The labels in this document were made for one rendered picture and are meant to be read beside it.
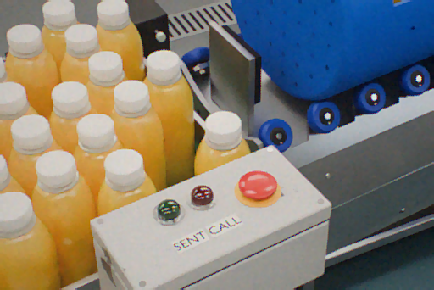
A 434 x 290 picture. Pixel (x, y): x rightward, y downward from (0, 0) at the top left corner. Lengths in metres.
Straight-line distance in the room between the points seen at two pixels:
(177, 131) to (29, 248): 0.27
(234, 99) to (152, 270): 0.43
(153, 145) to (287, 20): 0.25
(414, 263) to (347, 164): 1.10
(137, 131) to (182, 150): 0.11
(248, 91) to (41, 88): 0.26
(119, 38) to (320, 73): 0.26
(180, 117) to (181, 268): 0.32
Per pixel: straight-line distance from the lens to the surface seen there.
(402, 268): 2.20
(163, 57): 0.98
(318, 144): 1.09
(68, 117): 0.93
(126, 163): 0.83
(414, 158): 1.21
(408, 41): 1.04
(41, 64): 1.05
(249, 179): 0.77
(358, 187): 1.16
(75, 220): 0.86
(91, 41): 1.02
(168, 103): 0.97
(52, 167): 0.84
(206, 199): 0.75
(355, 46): 0.98
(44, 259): 0.84
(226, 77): 1.09
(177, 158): 1.03
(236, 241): 0.73
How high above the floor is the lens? 1.64
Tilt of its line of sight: 41 degrees down
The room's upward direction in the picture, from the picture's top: 1 degrees counter-clockwise
